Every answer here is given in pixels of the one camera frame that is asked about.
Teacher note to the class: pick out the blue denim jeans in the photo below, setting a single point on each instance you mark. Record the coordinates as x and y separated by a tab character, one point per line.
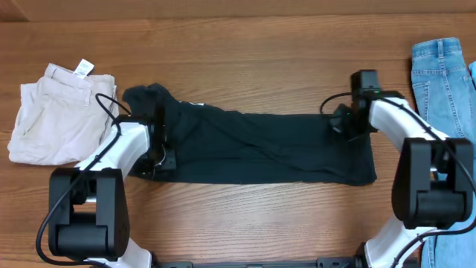
445	98

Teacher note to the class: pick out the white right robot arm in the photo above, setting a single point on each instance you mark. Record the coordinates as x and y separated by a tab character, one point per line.
433	187

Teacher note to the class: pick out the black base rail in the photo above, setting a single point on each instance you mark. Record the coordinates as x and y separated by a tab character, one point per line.
260	264

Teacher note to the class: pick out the black t-shirt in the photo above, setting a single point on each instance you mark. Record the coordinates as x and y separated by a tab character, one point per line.
214	146

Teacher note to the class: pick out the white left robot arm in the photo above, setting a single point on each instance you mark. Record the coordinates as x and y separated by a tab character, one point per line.
88	219

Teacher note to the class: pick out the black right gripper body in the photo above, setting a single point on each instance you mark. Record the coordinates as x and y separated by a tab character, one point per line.
344	121

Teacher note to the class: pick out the light blue cloth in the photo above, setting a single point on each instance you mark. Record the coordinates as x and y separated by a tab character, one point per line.
472	69

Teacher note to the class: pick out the beige folded pants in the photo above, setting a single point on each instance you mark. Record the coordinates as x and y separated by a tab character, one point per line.
59	120

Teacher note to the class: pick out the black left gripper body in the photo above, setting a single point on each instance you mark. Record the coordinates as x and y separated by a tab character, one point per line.
156	161

